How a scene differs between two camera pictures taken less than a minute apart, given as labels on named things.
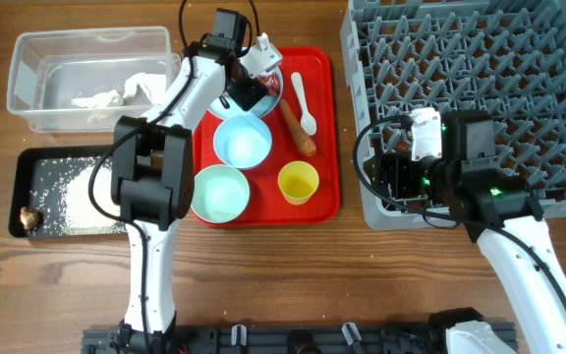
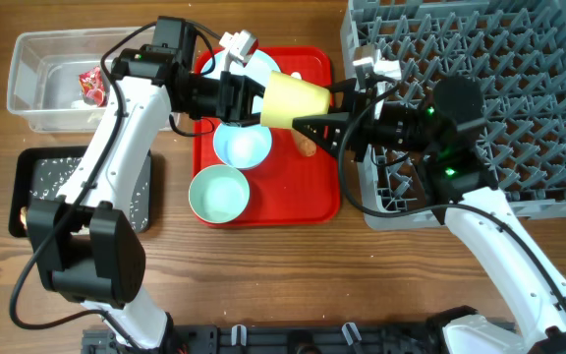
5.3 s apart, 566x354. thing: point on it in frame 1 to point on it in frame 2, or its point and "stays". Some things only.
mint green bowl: [220, 194] stays
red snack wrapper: [272, 83] to [92, 88]
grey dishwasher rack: [533, 64] stays
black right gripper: [401, 163] to [337, 121]
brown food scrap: [28, 217] stays
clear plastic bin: [84, 80] stays
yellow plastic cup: [298, 182] to [287, 97]
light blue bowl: [243, 142] stays
